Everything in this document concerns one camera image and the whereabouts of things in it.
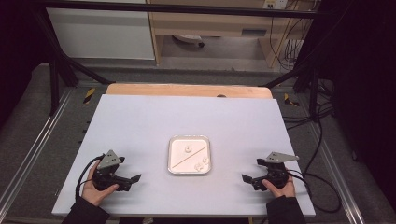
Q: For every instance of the white cabinet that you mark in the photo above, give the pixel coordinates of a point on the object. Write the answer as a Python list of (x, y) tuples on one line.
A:
[(99, 34)]

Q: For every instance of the black curtain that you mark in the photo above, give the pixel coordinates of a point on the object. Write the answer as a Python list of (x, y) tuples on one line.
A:
[(364, 93), (15, 46)]

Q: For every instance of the person's right hand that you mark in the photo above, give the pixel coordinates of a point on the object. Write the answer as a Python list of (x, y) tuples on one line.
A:
[(280, 189)]

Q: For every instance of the light wooden desk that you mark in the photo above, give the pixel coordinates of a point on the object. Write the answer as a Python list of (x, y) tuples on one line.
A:
[(211, 25)]

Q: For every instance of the yellow black tape strip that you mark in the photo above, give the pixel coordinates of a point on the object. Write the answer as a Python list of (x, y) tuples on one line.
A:
[(89, 95), (290, 100)]

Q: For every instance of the chair caster base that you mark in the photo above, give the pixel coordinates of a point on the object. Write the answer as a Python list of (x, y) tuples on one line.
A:
[(190, 39)]

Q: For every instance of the black metal frame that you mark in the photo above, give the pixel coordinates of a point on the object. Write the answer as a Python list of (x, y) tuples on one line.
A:
[(174, 7)]

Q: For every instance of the wooden table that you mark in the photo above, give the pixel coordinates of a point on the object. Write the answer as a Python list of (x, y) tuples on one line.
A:
[(186, 90)]

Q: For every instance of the person's left hand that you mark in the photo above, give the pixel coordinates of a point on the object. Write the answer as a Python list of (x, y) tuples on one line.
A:
[(93, 193)]

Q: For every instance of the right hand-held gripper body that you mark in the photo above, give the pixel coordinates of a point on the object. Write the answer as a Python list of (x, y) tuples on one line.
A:
[(276, 169)]

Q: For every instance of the white square tray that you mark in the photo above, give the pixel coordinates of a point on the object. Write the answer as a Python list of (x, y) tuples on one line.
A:
[(180, 155)]

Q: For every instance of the wall power outlet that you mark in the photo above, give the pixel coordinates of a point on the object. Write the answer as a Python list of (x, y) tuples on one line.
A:
[(275, 3)]

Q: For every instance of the white cotton ball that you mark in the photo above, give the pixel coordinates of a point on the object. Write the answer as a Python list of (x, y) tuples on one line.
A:
[(198, 167), (205, 160), (188, 149)]

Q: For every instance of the white board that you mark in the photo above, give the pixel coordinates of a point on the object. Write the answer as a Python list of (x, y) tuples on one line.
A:
[(149, 124)]

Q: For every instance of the aluminium floor rail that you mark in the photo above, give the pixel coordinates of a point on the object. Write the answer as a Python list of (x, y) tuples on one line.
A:
[(34, 146), (336, 174)]

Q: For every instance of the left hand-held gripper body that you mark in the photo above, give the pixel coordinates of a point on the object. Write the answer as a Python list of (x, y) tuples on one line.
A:
[(107, 161)]

